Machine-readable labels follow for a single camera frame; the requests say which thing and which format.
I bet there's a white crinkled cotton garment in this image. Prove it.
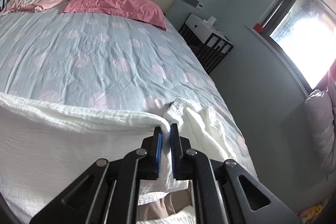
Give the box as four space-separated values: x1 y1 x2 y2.
1 94 256 223

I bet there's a beige garment under cloth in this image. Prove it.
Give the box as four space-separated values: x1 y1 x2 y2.
136 187 192 221

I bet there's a grey padded cushion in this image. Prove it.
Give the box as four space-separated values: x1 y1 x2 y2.
304 89 335 173

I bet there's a right black-white nightstand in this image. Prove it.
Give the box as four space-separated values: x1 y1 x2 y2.
179 13 234 75

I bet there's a grey pink-dotted duvet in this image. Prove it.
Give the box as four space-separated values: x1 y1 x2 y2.
0 7 250 162

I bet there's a red cup on sill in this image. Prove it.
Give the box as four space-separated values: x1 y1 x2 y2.
253 23 263 34

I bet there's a window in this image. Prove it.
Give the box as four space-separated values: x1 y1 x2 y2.
259 0 335 93

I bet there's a dark pink pillow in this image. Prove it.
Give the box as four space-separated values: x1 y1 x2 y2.
62 0 167 31

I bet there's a wall switch panel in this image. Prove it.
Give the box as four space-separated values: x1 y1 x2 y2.
180 0 204 10

